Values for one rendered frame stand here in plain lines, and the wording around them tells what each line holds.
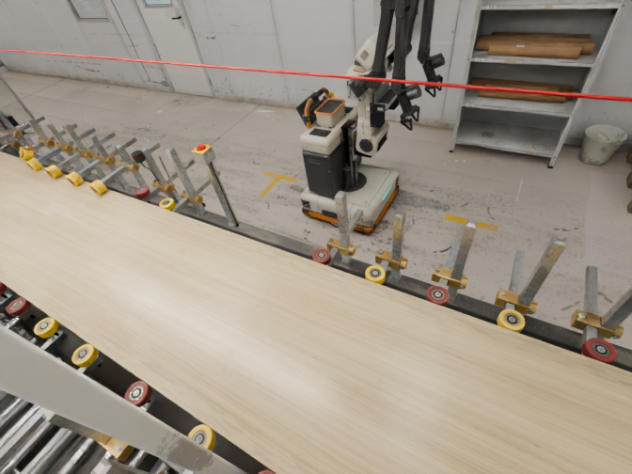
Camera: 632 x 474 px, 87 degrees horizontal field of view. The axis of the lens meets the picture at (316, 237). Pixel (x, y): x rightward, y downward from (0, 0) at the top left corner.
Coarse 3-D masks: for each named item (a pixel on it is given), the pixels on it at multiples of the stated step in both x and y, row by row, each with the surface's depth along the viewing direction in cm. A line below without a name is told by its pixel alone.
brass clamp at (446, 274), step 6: (444, 270) 137; (450, 270) 137; (432, 276) 138; (438, 276) 136; (444, 276) 135; (450, 276) 135; (462, 276) 134; (438, 282) 139; (450, 282) 135; (456, 282) 133; (462, 282) 133; (456, 288) 136; (462, 288) 133
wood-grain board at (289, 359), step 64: (0, 192) 220; (64, 192) 209; (0, 256) 174; (64, 256) 168; (128, 256) 161; (192, 256) 156; (256, 256) 150; (64, 320) 140; (128, 320) 135; (192, 320) 131; (256, 320) 128; (320, 320) 124; (384, 320) 121; (448, 320) 117; (192, 384) 114; (256, 384) 111; (320, 384) 108; (384, 384) 105; (448, 384) 103; (512, 384) 101; (576, 384) 98; (256, 448) 98; (320, 448) 96; (384, 448) 94; (448, 448) 92; (512, 448) 90; (576, 448) 88
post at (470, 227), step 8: (472, 224) 112; (464, 232) 115; (472, 232) 113; (464, 240) 117; (464, 248) 120; (464, 256) 123; (456, 264) 128; (464, 264) 126; (456, 272) 130; (448, 288) 140
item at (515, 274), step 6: (516, 252) 142; (522, 252) 142; (516, 258) 140; (522, 258) 140; (516, 264) 138; (522, 264) 138; (516, 270) 136; (516, 276) 134; (510, 282) 133; (516, 282) 132; (510, 288) 131; (516, 288) 131; (504, 306) 129; (510, 306) 126
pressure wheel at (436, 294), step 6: (432, 288) 126; (438, 288) 126; (444, 288) 126; (426, 294) 126; (432, 294) 125; (438, 294) 124; (444, 294) 124; (432, 300) 123; (438, 300) 122; (444, 300) 122; (444, 306) 124
